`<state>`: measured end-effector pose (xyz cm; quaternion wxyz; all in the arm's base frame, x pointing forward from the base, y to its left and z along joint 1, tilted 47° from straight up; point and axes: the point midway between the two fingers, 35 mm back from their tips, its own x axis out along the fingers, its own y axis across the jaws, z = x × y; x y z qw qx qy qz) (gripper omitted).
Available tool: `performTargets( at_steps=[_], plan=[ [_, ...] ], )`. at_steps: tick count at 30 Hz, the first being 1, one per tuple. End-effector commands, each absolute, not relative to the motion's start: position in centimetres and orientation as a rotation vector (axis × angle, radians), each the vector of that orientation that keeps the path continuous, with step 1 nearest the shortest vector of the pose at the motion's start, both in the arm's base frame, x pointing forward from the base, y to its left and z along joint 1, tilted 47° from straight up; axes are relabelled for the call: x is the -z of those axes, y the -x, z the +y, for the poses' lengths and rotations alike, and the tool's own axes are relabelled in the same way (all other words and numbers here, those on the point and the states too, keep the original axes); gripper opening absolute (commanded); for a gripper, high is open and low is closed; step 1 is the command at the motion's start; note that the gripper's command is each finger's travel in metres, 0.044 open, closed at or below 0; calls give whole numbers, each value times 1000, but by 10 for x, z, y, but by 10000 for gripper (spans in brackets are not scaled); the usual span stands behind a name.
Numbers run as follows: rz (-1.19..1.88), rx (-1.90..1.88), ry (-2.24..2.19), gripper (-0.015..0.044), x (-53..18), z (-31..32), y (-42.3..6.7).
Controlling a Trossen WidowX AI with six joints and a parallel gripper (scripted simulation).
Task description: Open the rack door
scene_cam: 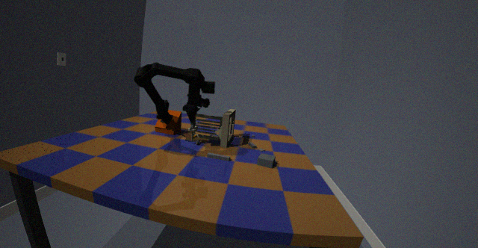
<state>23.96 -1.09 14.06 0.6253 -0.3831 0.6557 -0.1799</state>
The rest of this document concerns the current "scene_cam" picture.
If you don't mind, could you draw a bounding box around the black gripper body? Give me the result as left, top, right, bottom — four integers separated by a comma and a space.
183, 93, 202, 112

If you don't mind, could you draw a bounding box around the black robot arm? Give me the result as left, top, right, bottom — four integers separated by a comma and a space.
134, 63, 215, 124

